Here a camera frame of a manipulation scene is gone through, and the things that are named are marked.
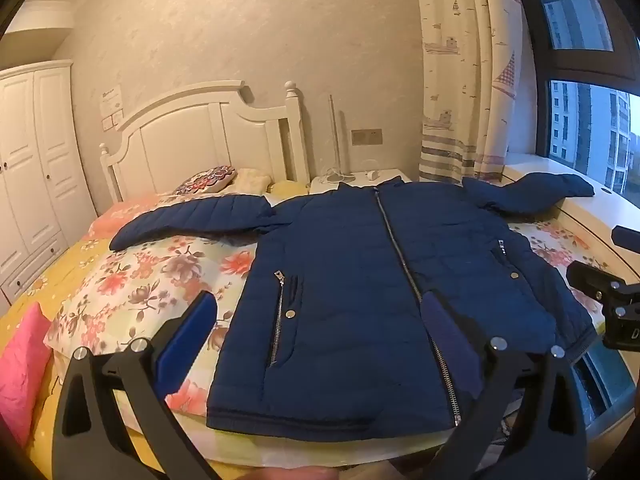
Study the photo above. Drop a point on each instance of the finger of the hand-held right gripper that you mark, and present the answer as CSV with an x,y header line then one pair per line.
x,y
587,276
627,238

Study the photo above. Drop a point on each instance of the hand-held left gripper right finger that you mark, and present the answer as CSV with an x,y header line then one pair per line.
x,y
445,332

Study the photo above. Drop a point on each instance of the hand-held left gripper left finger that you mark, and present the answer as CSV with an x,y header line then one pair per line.
x,y
187,340

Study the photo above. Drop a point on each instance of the navy puffer jacket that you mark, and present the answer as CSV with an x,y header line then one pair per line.
x,y
350,285

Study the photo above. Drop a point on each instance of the white window sill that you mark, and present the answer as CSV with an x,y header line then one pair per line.
x,y
617,210

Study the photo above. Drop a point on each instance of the floral quilt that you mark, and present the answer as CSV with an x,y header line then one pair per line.
x,y
150,280

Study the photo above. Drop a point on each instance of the dark framed window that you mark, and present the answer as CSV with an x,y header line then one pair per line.
x,y
590,125

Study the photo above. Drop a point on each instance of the pink floral pillow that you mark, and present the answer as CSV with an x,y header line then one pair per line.
x,y
125,210

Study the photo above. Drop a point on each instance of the yellow bed sheet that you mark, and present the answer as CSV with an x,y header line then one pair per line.
x,y
47,275

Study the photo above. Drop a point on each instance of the embroidered round cushion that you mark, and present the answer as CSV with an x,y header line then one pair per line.
x,y
205,180

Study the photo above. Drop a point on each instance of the pink cloth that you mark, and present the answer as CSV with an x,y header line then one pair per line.
x,y
20,370

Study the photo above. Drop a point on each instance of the cream fluffy pillow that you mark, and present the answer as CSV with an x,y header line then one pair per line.
x,y
250,180

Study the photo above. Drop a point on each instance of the white charger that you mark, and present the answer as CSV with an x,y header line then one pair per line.
x,y
372,175

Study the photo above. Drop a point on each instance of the yellow pillow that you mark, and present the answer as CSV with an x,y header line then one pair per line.
x,y
287,188

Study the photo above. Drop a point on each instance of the white nightstand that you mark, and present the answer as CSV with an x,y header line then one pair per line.
x,y
322,185

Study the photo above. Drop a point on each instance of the white bed headboard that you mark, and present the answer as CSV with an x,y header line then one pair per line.
x,y
190,130

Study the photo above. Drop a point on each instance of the white lamp stand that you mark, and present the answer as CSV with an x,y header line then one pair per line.
x,y
330,135

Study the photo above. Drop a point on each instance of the white wardrobe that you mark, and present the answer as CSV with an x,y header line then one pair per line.
x,y
30,160

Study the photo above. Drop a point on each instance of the sailboat print curtain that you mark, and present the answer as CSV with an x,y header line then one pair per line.
x,y
450,60

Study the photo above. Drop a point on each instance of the wall outlet plate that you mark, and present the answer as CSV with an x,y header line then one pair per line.
x,y
367,137

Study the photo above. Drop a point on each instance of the wall switch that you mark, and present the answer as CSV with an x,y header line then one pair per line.
x,y
111,121

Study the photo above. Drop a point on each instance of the paper wall notice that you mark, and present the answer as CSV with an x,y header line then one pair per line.
x,y
110,99

